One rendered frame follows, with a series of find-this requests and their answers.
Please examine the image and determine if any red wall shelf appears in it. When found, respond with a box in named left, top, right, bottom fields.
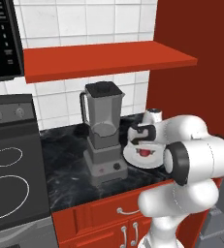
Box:
left=22, top=40, right=199, bottom=84

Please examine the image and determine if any black and grey stove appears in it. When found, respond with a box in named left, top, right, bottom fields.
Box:
left=0, top=94, right=59, bottom=248

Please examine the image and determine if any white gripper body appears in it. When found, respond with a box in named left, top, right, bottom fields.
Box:
left=134, top=141, right=165, bottom=153

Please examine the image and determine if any grey blender with black lid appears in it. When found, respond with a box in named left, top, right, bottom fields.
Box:
left=79, top=80, right=129, bottom=187

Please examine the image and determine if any tall red cabinet panel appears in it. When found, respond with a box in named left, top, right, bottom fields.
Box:
left=144, top=0, right=224, bottom=140

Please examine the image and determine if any black microwave oven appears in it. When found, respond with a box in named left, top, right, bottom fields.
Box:
left=0, top=0, right=25, bottom=82

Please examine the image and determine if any red drawer front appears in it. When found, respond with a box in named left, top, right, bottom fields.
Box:
left=51, top=189, right=154, bottom=237

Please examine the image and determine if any white plate with red pattern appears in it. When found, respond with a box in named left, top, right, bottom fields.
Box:
left=122, top=141, right=170, bottom=170

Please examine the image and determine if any silver cupboard door handle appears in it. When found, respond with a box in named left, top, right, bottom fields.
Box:
left=119, top=225, right=128, bottom=248
left=131, top=221, right=140, bottom=247

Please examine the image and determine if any red cupboard door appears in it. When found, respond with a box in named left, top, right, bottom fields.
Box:
left=129, top=218, right=154, bottom=248
left=56, top=223, right=131, bottom=248

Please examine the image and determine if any silver drawer handle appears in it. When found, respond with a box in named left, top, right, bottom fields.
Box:
left=116, top=206, right=141, bottom=216

